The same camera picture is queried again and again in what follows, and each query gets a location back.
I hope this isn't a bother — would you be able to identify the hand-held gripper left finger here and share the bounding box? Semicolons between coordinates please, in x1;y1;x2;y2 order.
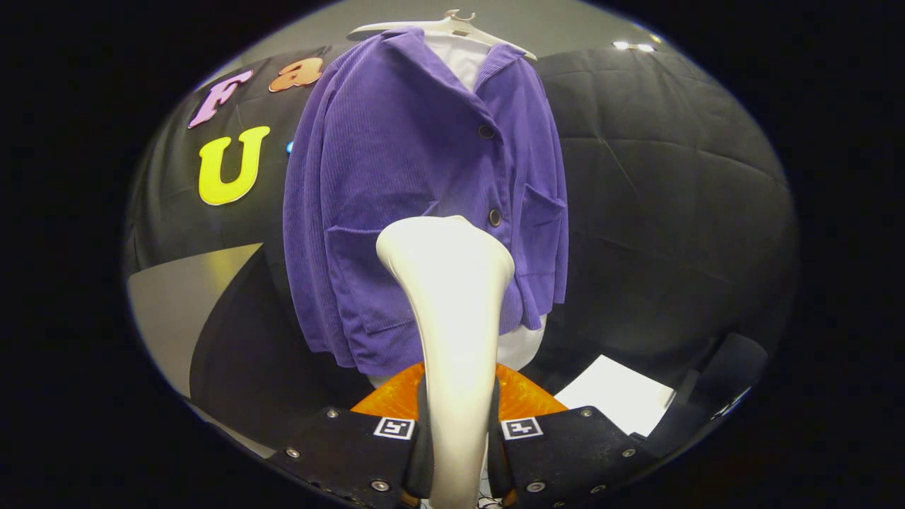
269;362;433;509

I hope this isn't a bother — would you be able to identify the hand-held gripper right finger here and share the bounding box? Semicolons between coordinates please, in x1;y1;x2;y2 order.
488;362;662;509

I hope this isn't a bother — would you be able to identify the white garment steamer head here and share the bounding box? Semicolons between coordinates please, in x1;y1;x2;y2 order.
375;216;515;509

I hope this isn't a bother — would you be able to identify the purple corduroy jacket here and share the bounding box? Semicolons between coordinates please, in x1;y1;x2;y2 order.
283;27;570;377

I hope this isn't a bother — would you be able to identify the white shirt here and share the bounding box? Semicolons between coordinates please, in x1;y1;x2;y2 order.
368;32;547;388

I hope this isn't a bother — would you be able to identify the white clothes hanger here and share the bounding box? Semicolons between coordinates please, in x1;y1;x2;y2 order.
346;8;538;61

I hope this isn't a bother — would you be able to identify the white paper sheet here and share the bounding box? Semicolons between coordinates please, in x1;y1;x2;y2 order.
555;355;676;437

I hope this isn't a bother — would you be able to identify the grey cabinet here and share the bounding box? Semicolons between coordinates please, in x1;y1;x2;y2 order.
127;242;276;459

